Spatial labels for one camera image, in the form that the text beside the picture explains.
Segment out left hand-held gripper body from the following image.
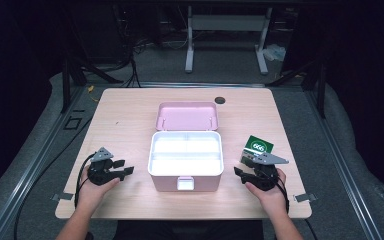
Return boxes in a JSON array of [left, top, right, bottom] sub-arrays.
[[87, 146, 121, 187]]

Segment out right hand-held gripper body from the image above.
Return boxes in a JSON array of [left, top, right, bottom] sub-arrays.
[[248, 152, 289, 192]]

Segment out green cardboard packet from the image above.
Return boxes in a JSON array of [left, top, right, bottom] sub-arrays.
[[240, 134, 275, 168]]

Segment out white plastic tray insert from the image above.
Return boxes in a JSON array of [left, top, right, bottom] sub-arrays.
[[148, 130, 224, 177]]

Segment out pink storage box with lid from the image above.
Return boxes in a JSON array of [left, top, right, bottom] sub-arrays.
[[147, 101, 225, 193]]

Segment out person's left hand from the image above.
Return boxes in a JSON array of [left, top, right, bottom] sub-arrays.
[[75, 166, 121, 209]]

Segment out person's right hand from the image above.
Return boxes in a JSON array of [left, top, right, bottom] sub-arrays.
[[245, 169, 289, 218]]

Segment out grey tape strip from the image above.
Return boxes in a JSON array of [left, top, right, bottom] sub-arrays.
[[294, 192, 318, 203], [50, 192, 75, 202]]

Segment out person's dark clothed lap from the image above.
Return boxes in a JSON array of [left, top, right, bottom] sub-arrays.
[[112, 219, 265, 240]]

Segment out yellow floor scrap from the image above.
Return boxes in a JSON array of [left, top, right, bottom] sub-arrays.
[[86, 85, 100, 103]]

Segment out black metal stand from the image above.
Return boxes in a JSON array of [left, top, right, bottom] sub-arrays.
[[60, 56, 123, 114], [268, 56, 327, 118]]

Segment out crumpled clear plastic bag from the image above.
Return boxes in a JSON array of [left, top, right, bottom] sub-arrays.
[[262, 44, 287, 63]]

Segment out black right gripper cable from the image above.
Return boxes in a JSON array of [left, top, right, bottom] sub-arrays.
[[276, 176, 290, 214]]

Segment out bundle of black floor cables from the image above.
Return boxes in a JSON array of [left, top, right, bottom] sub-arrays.
[[79, 36, 154, 89]]

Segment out white metal table frame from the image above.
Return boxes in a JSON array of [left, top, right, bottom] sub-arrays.
[[184, 5, 273, 75]]

